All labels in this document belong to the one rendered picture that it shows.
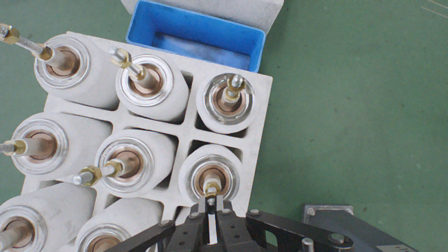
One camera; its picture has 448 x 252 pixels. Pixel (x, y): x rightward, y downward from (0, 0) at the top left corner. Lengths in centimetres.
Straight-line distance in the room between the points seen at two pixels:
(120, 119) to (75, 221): 17
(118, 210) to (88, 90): 18
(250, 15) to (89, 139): 40
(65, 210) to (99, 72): 21
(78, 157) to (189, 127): 17
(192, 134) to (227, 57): 30
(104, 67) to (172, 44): 29
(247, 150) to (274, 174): 23
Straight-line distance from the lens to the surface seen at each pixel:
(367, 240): 49
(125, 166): 25
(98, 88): 33
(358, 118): 67
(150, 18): 55
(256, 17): 47
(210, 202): 17
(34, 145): 32
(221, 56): 55
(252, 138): 33
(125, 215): 31
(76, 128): 32
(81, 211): 38
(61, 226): 36
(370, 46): 76
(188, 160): 26
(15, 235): 36
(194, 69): 35
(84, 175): 20
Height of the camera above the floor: 50
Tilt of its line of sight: 85 degrees down
